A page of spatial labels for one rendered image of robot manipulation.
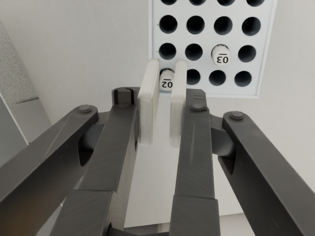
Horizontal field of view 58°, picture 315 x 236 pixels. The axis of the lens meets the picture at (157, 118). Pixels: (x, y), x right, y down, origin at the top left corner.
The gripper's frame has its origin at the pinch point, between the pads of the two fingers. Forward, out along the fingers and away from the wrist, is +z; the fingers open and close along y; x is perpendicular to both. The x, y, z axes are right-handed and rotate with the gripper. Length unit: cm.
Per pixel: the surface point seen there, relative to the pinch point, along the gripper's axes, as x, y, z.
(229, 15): 4.4, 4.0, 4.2
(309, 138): -7.0, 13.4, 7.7
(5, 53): -22, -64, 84
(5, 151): -3.3, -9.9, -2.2
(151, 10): 4.6, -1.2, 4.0
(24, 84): -34, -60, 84
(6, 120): -1.8, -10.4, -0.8
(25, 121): -35, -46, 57
